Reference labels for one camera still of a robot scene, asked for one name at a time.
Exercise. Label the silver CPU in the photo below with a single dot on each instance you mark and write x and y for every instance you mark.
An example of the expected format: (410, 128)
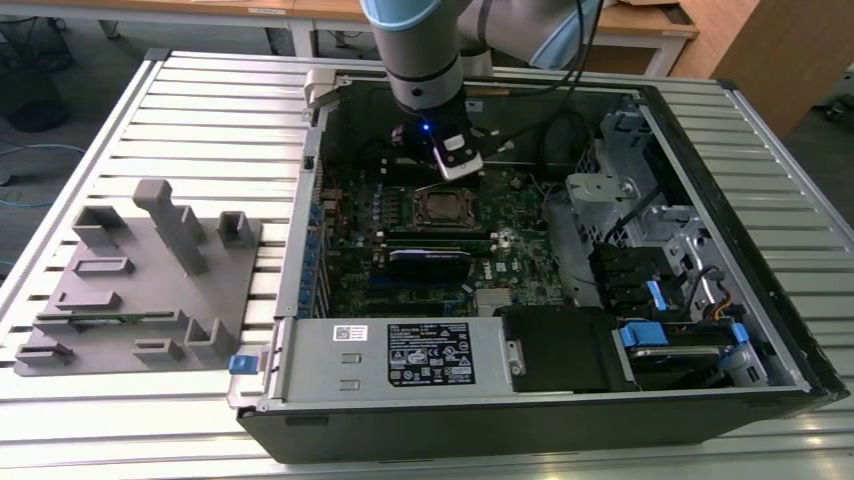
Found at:
(444, 204)

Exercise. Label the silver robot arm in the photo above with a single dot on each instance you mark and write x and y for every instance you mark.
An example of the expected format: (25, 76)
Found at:
(420, 55)

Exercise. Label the grey case latch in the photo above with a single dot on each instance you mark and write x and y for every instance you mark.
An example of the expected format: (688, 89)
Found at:
(319, 85)

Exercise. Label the green RAM stick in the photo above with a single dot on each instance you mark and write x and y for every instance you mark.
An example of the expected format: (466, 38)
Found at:
(434, 244)
(100, 320)

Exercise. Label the wooden desk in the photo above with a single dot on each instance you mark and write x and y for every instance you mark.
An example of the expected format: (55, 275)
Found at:
(334, 11)
(167, 4)

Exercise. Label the black graphics card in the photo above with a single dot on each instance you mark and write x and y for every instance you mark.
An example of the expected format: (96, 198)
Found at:
(427, 267)

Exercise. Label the green motherboard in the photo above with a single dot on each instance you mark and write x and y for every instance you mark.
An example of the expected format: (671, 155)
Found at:
(527, 255)

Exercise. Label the silver chipset heat sink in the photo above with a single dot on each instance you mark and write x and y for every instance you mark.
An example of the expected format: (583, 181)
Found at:
(494, 296)

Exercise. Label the silver drive cage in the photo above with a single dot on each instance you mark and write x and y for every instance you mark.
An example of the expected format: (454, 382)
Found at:
(690, 240)

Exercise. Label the blue pull tab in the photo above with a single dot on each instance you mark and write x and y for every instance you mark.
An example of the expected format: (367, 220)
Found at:
(656, 295)

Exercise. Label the silver power supply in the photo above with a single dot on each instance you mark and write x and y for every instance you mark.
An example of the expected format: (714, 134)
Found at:
(313, 370)

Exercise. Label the grey parts rack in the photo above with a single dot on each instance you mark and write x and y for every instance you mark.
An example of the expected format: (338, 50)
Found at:
(153, 292)

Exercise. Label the blue disk carrier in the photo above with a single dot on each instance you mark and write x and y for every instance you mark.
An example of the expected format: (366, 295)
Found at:
(643, 334)

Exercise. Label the blue case latch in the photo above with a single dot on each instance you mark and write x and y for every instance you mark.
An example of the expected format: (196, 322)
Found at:
(241, 365)

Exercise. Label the black round bin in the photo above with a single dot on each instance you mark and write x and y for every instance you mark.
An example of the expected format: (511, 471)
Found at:
(36, 115)

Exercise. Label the wooden cabinet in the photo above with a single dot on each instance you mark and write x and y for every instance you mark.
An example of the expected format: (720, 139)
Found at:
(787, 50)

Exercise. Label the black hard disk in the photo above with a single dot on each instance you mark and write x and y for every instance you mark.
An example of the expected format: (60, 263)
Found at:
(674, 367)

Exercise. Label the black chair base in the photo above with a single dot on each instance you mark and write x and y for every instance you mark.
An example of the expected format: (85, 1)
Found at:
(842, 107)

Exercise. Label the black PC case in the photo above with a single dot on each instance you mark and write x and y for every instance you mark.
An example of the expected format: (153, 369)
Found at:
(467, 440)

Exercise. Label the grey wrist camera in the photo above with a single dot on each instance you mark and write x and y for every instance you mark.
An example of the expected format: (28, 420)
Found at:
(396, 136)

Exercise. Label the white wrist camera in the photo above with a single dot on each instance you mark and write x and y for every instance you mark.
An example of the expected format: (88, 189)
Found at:
(456, 160)

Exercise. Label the silver metal bracket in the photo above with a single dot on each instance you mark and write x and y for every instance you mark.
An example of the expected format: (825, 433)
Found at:
(594, 185)

